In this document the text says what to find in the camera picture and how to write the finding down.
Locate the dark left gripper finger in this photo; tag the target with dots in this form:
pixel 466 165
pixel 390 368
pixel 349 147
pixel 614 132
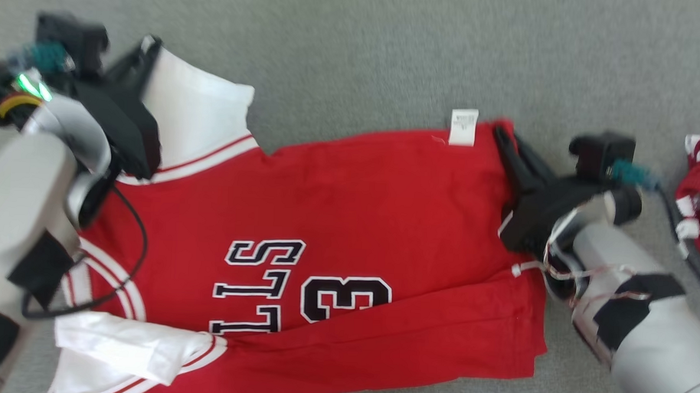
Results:
pixel 134 63

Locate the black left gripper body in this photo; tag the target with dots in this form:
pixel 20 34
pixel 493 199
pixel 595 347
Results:
pixel 128 133

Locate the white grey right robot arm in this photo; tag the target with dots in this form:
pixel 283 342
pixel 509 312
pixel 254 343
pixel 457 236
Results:
pixel 662 352

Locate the red white basketball jersey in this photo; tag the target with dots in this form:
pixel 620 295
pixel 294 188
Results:
pixel 384 221

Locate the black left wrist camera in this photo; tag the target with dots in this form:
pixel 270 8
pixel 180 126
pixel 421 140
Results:
pixel 73 40

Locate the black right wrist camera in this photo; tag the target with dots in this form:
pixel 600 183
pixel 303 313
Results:
pixel 600 154

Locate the teal left camera plug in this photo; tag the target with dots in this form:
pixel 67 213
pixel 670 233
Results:
pixel 46 56

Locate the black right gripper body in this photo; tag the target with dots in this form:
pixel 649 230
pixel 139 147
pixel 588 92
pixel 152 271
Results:
pixel 538 219

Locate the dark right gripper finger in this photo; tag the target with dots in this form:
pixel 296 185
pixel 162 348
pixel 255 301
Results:
pixel 537 169
pixel 514 165

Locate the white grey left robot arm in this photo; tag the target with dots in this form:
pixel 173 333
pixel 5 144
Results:
pixel 13 205

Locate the grey fabric sofa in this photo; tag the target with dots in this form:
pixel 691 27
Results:
pixel 362 43

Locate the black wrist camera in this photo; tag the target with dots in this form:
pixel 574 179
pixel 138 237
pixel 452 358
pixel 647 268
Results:
pixel 600 154
pixel 73 40

